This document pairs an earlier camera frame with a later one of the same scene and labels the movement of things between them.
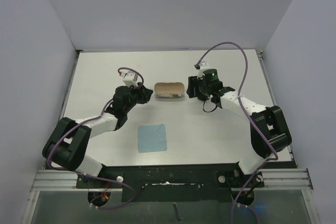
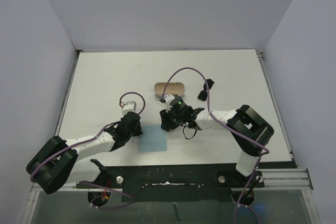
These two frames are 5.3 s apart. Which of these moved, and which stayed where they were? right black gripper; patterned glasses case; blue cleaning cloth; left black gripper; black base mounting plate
Moved: left black gripper; right black gripper
Stayed: patterned glasses case; blue cleaning cloth; black base mounting plate
